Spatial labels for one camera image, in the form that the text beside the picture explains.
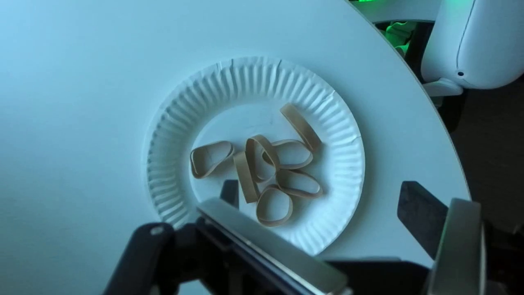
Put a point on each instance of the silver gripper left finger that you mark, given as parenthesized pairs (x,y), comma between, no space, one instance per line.
(288,265)

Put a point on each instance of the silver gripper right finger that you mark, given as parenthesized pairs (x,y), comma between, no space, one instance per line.
(460,265)

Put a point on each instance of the tan rubber band bottom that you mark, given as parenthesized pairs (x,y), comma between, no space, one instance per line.
(275,207)

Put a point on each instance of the white paper plate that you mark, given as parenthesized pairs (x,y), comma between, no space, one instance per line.
(278,132)

